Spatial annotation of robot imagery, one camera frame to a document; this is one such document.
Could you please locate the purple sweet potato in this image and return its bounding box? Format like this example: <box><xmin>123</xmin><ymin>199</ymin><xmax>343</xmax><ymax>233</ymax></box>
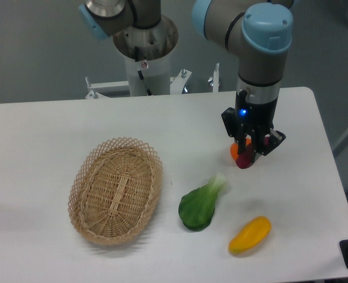
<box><xmin>236</xmin><ymin>137</ymin><xmax>263</xmax><ymax>169</ymax></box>

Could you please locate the green bok choy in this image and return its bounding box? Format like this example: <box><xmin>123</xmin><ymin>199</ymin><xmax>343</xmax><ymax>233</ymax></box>
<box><xmin>178</xmin><ymin>173</ymin><xmax>228</xmax><ymax>232</ymax></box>

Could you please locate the orange tangerine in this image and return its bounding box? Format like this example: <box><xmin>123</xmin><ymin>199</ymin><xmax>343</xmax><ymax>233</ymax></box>
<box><xmin>230</xmin><ymin>143</ymin><xmax>239</xmax><ymax>160</ymax></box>

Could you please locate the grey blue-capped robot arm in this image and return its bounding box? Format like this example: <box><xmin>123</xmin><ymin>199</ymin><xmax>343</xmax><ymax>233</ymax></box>
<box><xmin>79</xmin><ymin>1</ymin><xmax>293</xmax><ymax>169</ymax></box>

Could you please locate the black cable on pedestal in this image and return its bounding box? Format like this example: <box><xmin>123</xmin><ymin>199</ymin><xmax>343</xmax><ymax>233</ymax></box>
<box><xmin>134</xmin><ymin>46</ymin><xmax>154</xmax><ymax>97</ymax></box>

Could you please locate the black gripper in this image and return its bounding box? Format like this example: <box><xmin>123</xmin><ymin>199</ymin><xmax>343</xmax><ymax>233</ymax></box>
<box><xmin>221</xmin><ymin>90</ymin><xmax>286</xmax><ymax>163</ymax></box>

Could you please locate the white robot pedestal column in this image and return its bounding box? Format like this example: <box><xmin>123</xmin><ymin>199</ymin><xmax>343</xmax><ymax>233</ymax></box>
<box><xmin>112</xmin><ymin>15</ymin><xmax>178</xmax><ymax>82</ymax></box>

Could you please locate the yellow mango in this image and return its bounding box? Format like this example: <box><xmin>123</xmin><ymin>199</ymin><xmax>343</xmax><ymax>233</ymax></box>
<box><xmin>228</xmin><ymin>216</ymin><xmax>271</xmax><ymax>255</ymax></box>

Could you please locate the woven wicker basket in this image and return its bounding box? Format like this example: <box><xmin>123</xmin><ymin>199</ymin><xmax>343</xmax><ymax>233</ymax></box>
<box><xmin>68</xmin><ymin>137</ymin><xmax>163</xmax><ymax>246</ymax></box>

